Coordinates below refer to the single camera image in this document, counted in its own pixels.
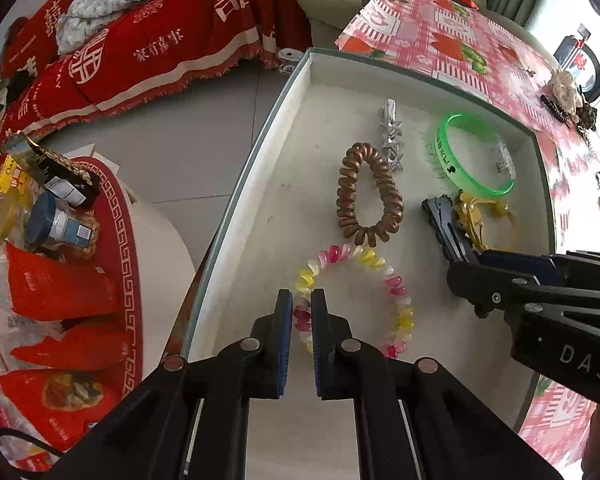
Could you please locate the white washing machine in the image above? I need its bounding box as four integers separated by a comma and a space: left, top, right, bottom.
552, 35, 600, 93

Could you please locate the pink strawberry tablecloth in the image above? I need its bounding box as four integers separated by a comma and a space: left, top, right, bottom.
335, 0, 600, 461

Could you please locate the red snack packet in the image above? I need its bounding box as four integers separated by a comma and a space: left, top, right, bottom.
10, 317, 131, 371
0, 367, 126, 451
5, 242, 123, 321

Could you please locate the yellow snack packet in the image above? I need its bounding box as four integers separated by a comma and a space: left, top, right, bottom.
0, 157, 33, 196

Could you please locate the black comb hair clip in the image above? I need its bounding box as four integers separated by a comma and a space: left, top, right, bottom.
421, 195, 481, 263

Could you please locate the round white side table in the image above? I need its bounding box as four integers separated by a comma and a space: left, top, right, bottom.
0, 145, 198, 480

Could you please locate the green translucent bracelet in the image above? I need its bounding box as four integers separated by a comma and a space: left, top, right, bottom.
434, 112, 517, 198

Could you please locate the yellow ribbon hair tie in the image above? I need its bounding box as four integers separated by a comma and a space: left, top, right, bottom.
452, 190, 521, 253

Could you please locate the green armchair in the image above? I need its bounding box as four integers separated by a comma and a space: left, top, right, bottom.
297, 0, 556, 51

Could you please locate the white shallow tray box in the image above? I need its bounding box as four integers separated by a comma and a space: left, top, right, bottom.
185, 47, 556, 480

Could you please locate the silver star hair clip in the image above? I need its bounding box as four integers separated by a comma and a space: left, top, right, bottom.
377, 99, 406, 172

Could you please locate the blue lid jar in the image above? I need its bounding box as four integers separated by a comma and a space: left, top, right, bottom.
27, 192, 101, 261

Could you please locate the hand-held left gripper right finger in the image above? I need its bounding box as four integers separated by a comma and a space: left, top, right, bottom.
310, 289, 563, 480

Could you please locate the white scrunchie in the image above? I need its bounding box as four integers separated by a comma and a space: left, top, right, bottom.
550, 69, 583, 111

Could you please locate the red printed blanket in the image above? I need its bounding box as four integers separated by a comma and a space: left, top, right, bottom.
0, 0, 313, 161

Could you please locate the dark snack packet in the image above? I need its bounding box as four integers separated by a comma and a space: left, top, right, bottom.
22, 142, 101, 206

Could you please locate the leopard print scrunchie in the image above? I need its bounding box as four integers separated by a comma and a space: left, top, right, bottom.
575, 102, 600, 133

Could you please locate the pastel spiral hair tie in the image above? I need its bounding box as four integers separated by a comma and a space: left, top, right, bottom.
292, 244, 415, 359

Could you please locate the black hair tie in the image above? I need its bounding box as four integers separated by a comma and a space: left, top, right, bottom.
540, 94, 571, 123

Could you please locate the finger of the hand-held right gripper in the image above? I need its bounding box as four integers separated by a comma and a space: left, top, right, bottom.
480, 250, 600, 282
447, 261, 600, 318

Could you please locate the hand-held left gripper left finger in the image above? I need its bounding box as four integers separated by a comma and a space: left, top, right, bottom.
45, 289, 295, 480

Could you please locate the brown spiral hair tie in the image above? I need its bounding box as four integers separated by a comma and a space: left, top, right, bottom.
336, 142, 405, 247

